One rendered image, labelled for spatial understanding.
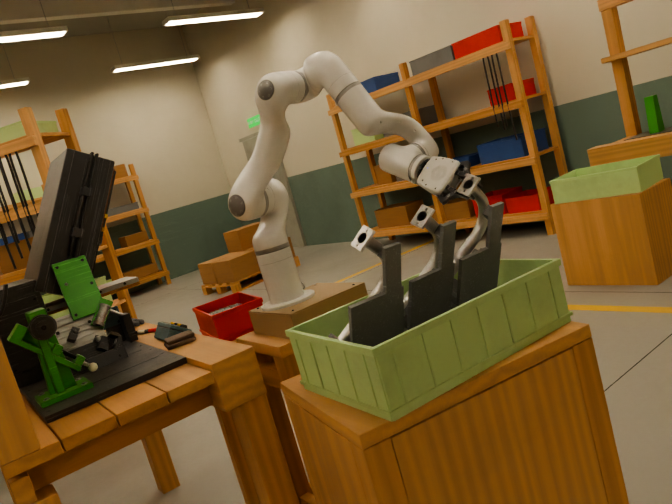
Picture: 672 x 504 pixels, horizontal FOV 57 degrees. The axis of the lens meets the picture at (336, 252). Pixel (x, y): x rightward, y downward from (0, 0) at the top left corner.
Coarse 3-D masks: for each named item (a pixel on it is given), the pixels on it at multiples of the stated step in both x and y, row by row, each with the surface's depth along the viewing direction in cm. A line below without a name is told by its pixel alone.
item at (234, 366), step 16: (144, 336) 242; (208, 336) 212; (176, 352) 201; (192, 352) 196; (208, 352) 190; (224, 352) 185; (240, 352) 181; (208, 368) 179; (224, 368) 178; (240, 368) 181; (256, 368) 184; (224, 384) 178; (240, 384) 181; (256, 384) 183; (224, 400) 178; (240, 400) 181
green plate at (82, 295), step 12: (60, 264) 216; (72, 264) 218; (84, 264) 220; (60, 276) 215; (72, 276) 217; (84, 276) 219; (60, 288) 215; (72, 288) 216; (84, 288) 218; (96, 288) 220; (72, 300) 215; (84, 300) 217; (96, 300) 219; (72, 312) 214; (84, 312) 216
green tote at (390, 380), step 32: (512, 288) 152; (544, 288) 158; (320, 320) 170; (448, 320) 141; (480, 320) 146; (512, 320) 152; (544, 320) 158; (320, 352) 153; (352, 352) 139; (384, 352) 132; (416, 352) 137; (448, 352) 141; (480, 352) 146; (512, 352) 152; (320, 384) 158; (352, 384) 143; (384, 384) 132; (416, 384) 137; (448, 384) 141; (384, 416) 136
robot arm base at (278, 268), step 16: (256, 256) 210; (272, 256) 206; (288, 256) 208; (272, 272) 207; (288, 272) 208; (272, 288) 208; (288, 288) 207; (304, 288) 218; (272, 304) 210; (288, 304) 204
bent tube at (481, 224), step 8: (472, 176) 157; (464, 184) 158; (472, 184) 159; (464, 192) 156; (472, 192) 157; (480, 192) 159; (480, 200) 160; (480, 208) 163; (480, 216) 164; (480, 224) 165; (472, 232) 166; (480, 232) 165; (472, 240) 165; (464, 248) 165; (472, 248) 165; (456, 256) 165; (456, 264) 164; (456, 272) 164
